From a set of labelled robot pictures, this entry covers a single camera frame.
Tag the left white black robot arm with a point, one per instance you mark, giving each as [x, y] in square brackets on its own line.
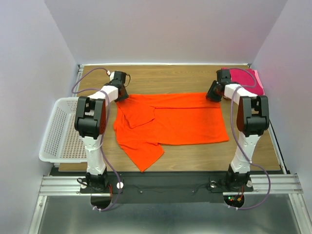
[92, 114]

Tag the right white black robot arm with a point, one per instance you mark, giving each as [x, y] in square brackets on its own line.
[252, 121]

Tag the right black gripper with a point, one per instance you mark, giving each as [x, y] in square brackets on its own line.
[210, 93]

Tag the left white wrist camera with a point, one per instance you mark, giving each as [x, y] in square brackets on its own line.
[110, 74]

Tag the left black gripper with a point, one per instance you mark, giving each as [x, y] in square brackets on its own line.
[123, 97]

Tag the aluminium frame rail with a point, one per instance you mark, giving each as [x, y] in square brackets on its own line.
[117, 161]

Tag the folded magenta t shirt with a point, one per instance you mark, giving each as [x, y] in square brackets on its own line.
[243, 81]

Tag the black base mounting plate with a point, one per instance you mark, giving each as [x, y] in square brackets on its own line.
[164, 187]

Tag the small electronics board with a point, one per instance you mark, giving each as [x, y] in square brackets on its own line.
[234, 200]

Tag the orange t shirt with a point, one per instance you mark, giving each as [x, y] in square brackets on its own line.
[145, 123]

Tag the folded light pink t shirt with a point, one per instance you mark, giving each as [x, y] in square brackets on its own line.
[258, 89]

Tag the white plastic laundry basket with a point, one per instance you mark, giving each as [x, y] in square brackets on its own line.
[61, 142]

